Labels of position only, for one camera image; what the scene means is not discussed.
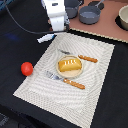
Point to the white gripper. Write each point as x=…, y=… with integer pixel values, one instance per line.
x=57, y=14

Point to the grey two-handled pot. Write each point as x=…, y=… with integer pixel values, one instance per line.
x=71, y=7

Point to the white and blue fish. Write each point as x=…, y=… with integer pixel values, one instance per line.
x=46, y=37

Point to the yellow bread loaf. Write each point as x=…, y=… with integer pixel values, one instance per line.
x=68, y=65

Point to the red tomato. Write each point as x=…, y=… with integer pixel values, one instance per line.
x=26, y=68

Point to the black burner under saucepan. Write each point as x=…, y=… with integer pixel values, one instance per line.
x=98, y=3

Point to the brown stove top board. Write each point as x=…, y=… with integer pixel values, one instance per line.
x=106, y=26

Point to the beige round plate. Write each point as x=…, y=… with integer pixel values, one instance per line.
x=72, y=73

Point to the beige bowl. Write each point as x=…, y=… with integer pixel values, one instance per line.
x=123, y=14

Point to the white woven placemat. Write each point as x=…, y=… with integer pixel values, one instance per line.
x=70, y=103

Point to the grey saucepan with handle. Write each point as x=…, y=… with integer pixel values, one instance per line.
x=89, y=14

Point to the knife with wooden handle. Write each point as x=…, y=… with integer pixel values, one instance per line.
x=80, y=56

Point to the fork with wooden handle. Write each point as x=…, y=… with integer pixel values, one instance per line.
x=70, y=82

